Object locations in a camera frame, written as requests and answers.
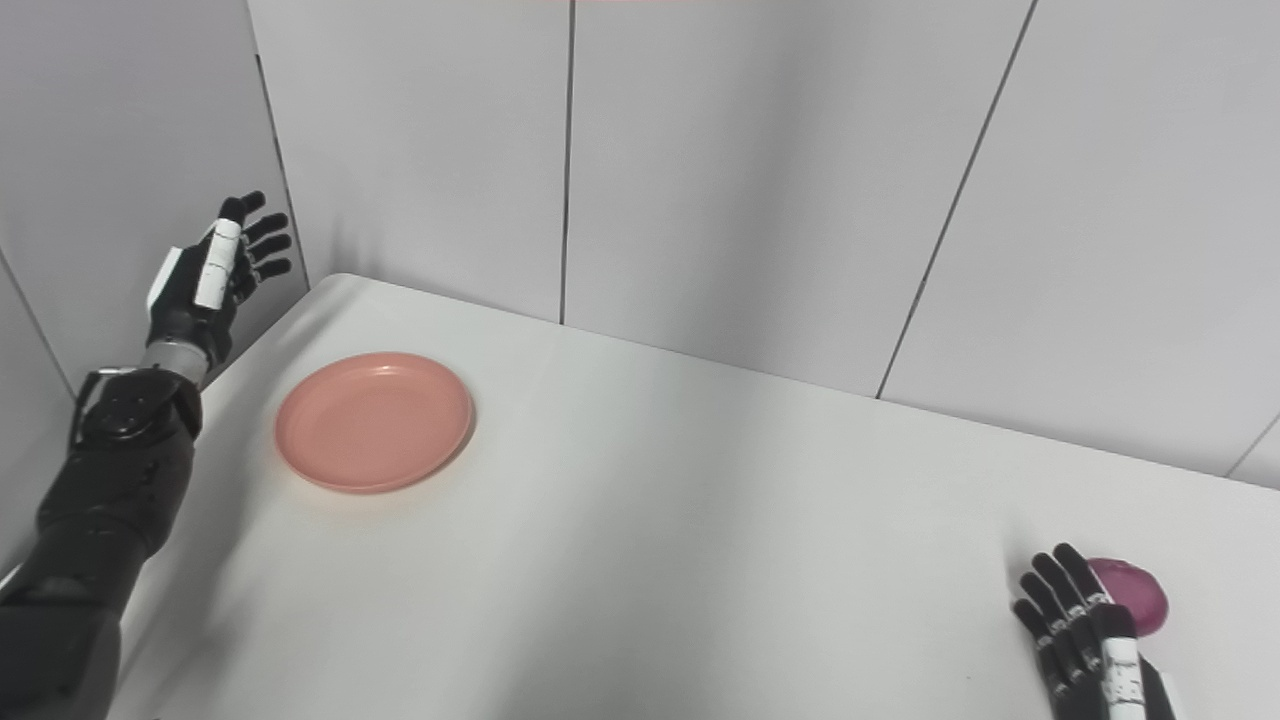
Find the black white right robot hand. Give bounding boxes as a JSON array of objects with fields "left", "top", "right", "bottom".
[{"left": 1011, "top": 542, "right": 1181, "bottom": 720}]

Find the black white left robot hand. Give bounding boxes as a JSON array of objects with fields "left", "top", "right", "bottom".
[{"left": 145, "top": 190, "right": 295, "bottom": 367}]

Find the red onion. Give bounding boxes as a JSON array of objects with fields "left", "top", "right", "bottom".
[{"left": 1086, "top": 557, "right": 1170, "bottom": 638}]

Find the pink round plate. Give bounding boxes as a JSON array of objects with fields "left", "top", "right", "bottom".
[{"left": 274, "top": 351, "right": 477, "bottom": 497}]

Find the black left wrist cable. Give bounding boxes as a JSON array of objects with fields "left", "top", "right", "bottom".
[{"left": 68, "top": 366, "right": 141, "bottom": 446}]

